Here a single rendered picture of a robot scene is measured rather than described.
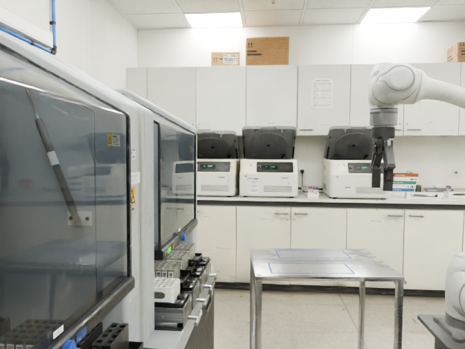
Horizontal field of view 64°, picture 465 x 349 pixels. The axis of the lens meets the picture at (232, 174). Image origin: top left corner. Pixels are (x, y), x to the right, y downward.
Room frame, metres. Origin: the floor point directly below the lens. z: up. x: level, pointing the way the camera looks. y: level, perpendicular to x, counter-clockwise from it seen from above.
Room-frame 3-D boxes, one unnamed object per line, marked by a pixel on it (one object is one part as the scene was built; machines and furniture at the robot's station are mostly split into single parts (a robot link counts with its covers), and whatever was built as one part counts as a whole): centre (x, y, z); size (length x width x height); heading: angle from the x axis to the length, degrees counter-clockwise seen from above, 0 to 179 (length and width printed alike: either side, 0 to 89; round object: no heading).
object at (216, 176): (3.88, 0.21, 1.22); 0.62 x 0.56 x 0.64; 173
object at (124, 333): (0.87, 0.27, 0.85); 0.12 x 0.02 x 0.06; 175
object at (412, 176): (3.84, -1.76, 1.10); 0.24 x 0.13 x 0.10; 83
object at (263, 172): (3.82, -0.37, 1.24); 0.62 x 0.56 x 0.69; 175
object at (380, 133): (1.30, -0.52, 1.36); 0.08 x 0.07 x 0.09; 175
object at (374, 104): (1.28, -0.51, 1.54); 0.13 x 0.11 x 0.16; 168
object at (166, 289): (1.27, 0.33, 0.83); 0.30 x 0.10 x 0.06; 85
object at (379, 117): (1.30, -0.52, 1.43); 0.09 x 0.09 x 0.06
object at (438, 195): (3.52, -1.79, 0.93); 0.30 x 0.10 x 0.06; 77
